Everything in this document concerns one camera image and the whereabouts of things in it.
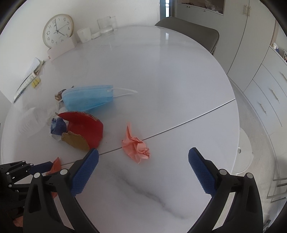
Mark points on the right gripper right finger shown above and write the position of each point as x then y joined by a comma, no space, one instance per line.
245,213

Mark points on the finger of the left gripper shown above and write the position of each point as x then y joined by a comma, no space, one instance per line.
40,168

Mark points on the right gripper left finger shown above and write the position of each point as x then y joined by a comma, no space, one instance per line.
40,212

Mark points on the red snack packet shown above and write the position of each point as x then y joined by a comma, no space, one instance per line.
18,222

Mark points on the blue crumpled wrapper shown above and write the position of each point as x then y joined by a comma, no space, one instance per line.
57,128

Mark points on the white crumpled plastic bag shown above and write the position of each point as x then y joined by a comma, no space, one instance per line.
34,119

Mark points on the red cardboard piece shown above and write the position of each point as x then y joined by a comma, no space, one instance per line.
84,131

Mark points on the white plastic stool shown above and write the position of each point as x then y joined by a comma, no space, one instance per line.
244,155

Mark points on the brown candy wrapper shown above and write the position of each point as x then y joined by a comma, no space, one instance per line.
58,96

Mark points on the blue face mask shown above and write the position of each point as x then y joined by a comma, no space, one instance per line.
85,98

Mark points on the open paper notebook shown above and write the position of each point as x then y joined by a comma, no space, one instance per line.
31,74

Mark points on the pink crumpled paper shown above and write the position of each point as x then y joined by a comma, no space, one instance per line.
133,147

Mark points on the white drawer cabinet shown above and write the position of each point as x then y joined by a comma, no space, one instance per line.
267,92

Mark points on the clear glass mug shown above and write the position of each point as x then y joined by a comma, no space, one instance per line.
107,24

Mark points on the grey dining chair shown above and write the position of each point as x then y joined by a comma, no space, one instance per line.
205,36

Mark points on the tall white wardrobe cabinet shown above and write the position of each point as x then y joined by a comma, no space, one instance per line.
245,32

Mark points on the gold rimmed wall clock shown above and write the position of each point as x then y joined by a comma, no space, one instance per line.
58,29

